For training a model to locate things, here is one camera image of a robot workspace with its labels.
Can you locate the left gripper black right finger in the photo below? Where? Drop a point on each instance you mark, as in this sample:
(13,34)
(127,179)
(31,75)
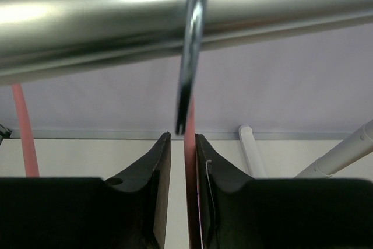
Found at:
(238,211)

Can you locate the pink hanger with orange shorts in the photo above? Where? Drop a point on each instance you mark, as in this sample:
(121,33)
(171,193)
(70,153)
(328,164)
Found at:
(26,133)

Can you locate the silver white clothes rack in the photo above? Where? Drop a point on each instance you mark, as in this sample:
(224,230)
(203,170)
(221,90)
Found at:
(100,78)

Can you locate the pink hanger with black shorts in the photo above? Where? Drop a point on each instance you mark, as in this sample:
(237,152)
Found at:
(185,118)

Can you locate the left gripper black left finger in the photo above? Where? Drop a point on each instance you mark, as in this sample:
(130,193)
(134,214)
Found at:
(128,210)

